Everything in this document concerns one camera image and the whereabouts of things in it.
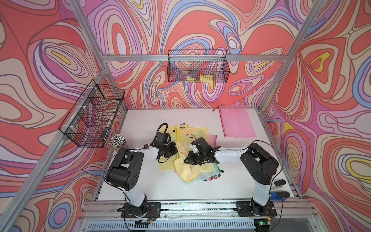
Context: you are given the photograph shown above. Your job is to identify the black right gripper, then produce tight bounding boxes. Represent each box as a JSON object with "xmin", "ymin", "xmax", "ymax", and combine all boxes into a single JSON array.
[{"xmin": 184, "ymin": 150, "xmax": 206, "ymax": 165}]

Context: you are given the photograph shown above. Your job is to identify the clear mesh document bag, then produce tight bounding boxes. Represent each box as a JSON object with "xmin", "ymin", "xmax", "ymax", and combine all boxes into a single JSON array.
[{"xmin": 182, "ymin": 163, "xmax": 224, "ymax": 186}]

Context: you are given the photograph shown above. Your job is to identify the pink mesh document bag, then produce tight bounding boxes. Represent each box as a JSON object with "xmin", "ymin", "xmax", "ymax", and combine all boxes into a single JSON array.
[{"xmin": 213, "ymin": 105, "xmax": 257, "ymax": 138}]

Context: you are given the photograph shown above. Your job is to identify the yellow microfiber cloth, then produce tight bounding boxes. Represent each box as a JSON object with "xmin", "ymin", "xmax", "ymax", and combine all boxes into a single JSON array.
[{"xmin": 174, "ymin": 141, "xmax": 203, "ymax": 182}]

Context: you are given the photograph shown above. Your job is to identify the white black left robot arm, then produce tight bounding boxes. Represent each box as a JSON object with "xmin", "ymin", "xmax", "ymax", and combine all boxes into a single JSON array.
[{"xmin": 104, "ymin": 132, "xmax": 178, "ymax": 207}]

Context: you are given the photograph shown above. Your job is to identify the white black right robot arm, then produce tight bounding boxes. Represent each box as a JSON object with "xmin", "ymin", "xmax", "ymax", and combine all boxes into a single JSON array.
[{"xmin": 184, "ymin": 137, "xmax": 279, "ymax": 207}]

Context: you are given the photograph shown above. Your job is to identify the pale yellow document bag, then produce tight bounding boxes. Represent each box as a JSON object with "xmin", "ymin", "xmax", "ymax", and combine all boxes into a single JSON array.
[{"xmin": 158, "ymin": 126, "xmax": 178, "ymax": 171}]

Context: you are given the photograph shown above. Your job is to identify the yellow sticky notes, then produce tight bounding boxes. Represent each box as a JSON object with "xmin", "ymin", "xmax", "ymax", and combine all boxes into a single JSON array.
[{"xmin": 185, "ymin": 74, "xmax": 214, "ymax": 84}]

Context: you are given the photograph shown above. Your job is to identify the blue grey stapler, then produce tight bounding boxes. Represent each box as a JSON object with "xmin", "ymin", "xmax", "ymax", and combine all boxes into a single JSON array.
[{"xmin": 270, "ymin": 179, "xmax": 290, "ymax": 201}]

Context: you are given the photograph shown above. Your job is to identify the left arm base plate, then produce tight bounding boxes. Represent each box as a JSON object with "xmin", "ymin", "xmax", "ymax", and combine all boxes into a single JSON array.
[{"xmin": 117, "ymin": 202, "xmax": 161, "ymax": 219}]

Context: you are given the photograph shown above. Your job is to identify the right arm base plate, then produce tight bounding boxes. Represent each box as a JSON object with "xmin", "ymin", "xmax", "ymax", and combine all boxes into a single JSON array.
[{"xmin": 233, "ymin": 200, "xmax": 277, "ymax": 218}]

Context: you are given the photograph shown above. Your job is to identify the black wire basket left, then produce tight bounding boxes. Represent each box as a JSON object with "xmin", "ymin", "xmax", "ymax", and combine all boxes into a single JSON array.
[{"xmin": 59, "ymin": 80, "xmax": 125, "ymax": 148}]

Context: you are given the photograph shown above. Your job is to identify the black wire basket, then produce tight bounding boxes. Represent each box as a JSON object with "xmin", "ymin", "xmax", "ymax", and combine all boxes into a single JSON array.
[
  {"xmin": 167, "ymin": 48, "xmax": 230, "ymax": 83},
  {"xmin": 59, "ymin": 80, "xmax": 125, "ymax": 148}
]

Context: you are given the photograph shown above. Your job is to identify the black wire basket back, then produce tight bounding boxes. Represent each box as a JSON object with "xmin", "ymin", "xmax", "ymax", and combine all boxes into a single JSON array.
[{"xmin": 167, "ymin": 48, "xmax": 230, "ymax": 83}]

